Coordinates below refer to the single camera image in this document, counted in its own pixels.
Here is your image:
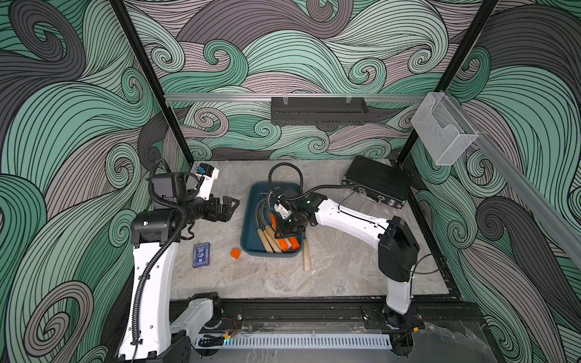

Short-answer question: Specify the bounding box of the blue card pack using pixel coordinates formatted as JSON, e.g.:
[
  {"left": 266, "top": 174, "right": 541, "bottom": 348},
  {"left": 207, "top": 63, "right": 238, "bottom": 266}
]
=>
[{"left": 192, "top": 242, "right": 210, "bottom": 269}]

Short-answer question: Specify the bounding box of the black perforated wall shelf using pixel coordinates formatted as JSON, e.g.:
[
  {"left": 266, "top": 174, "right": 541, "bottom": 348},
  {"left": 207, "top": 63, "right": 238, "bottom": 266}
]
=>
[{"left": 271, "top": 96, "right": 369, "bottom": 129}]

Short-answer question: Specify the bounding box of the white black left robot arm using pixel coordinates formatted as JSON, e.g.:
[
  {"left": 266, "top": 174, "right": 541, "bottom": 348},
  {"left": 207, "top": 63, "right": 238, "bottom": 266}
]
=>
[{"left": 117, "top": 159, "right": 240, "bottom": 362}]

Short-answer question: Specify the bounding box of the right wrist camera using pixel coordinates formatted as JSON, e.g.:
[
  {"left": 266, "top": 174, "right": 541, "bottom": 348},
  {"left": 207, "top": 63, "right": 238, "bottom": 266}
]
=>
[{"left": 274, "top": 201, "right": 292, "bottom": 220}]

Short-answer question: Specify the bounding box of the white slotted cable duct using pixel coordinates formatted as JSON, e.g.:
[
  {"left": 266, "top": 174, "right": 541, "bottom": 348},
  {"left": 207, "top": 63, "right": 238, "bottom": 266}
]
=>
[{"left": 193, "top": 333, "right": 392, "bottom": 350}]

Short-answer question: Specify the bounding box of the teal plastic storage tray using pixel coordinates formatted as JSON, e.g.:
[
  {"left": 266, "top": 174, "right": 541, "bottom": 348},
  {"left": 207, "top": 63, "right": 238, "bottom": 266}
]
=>
[{"left": 240, "top": 181, "right": 305, "bottom": 258}]

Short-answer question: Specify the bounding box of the orange handle sickle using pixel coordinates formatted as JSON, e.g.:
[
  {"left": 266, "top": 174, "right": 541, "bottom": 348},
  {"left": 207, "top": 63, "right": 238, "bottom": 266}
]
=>
[
  {"left": 288, "top": 237, "right": 300, "bottom": 250},
  {"left": 267, "top": 191, "right": 291, "bottom": 252}
]

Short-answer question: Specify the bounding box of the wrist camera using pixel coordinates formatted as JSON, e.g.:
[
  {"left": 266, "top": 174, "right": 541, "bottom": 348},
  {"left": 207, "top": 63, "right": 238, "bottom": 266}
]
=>
[
  {"left": 194, "top": 163, "right": 219, "bottom": 201},
  {"left": 274, "top": 201, "right": 292, "bottom": 220}
]

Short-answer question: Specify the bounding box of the black case with latches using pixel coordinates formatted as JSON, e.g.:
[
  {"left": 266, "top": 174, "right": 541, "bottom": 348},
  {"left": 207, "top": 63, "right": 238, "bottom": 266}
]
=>
[{"left": 342, "top": 156, "right": 411, "bottom": 209}]

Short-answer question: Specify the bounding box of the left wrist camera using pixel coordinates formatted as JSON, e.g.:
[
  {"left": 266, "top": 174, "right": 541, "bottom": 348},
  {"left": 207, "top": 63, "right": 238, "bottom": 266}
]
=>
[{"left": 194, "top": 163, "right": 219, "bottom": 201}]

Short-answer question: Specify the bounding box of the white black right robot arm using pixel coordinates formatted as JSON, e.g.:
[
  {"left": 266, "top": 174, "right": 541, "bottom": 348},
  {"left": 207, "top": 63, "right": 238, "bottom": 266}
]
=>
[{"left": 266, "top": 162, "right": 422, "bottom": 316}]

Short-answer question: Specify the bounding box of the clear plastic wall bin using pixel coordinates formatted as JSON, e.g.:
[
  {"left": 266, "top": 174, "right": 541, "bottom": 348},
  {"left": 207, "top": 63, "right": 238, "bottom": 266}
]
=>
[{"left": 412, "top": 92, "right": 478, "bottom": 166}]

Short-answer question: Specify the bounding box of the small orange block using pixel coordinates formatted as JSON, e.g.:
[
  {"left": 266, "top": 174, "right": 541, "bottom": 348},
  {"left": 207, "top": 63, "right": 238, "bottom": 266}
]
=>
[{"left": 230, "top": 248, "right": 241, "bottom": 260}]

